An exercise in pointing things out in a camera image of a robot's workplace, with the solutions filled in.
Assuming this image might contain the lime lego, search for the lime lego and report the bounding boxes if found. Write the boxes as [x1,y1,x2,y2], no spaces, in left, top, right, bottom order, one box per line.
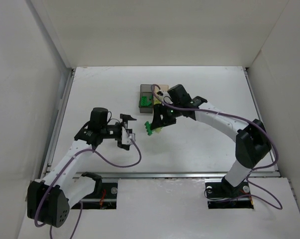
[153,127,162,133]

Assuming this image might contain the dark green studded lego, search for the dark green studded lego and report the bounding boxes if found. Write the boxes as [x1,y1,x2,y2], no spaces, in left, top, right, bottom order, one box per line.
[144,121,155,136]

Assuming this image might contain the dark green lego plate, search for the dark green lego plate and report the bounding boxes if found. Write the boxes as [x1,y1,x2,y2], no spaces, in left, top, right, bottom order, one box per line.
[139,96,152,108]

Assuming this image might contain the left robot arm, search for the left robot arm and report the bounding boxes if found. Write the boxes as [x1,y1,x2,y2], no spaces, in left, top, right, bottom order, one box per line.
[27,108,135,228]

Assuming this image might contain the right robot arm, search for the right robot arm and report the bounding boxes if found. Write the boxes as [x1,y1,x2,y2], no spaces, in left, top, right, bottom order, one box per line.
[145,84,272,189]

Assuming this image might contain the orange transparent container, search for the orange transparent container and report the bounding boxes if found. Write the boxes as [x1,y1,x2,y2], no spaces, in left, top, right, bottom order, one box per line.
[153,85,169,104]

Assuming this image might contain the grey transparent container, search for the grey transparent container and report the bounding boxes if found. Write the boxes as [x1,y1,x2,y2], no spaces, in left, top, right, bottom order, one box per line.
[138,84,154,114]

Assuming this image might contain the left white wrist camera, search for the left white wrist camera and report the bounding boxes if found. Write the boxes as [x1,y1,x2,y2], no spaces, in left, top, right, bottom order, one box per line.
[121,127,135,145]

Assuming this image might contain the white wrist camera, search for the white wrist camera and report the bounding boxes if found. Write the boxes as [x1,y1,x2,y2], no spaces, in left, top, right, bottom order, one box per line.
[121,127,135,145]
[157,90,172,104]

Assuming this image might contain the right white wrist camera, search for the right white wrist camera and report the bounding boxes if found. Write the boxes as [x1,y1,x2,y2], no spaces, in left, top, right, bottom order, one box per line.
[157,90,172,104]

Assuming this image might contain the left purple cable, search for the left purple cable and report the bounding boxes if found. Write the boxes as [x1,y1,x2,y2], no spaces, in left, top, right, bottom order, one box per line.
[34,129,142,239]

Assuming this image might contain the purple cable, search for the purple cable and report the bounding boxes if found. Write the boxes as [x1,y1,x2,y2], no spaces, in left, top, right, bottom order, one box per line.
[151,84,283,210]
[34,129,142,239]

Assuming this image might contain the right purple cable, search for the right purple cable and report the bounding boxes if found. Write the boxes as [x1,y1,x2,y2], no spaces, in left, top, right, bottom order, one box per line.
[151,84,283,210]

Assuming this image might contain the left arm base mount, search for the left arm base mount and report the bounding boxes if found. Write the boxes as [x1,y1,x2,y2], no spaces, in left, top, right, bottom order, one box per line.
[69,172,118,210]

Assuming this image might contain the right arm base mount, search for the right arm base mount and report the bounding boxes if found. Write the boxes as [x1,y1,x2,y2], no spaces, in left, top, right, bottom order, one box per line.
[204,182,254,209]

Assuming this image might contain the aluminium rail front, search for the aluminium rail front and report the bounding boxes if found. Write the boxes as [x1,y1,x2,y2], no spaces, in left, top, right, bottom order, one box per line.
[44,171,281,180]

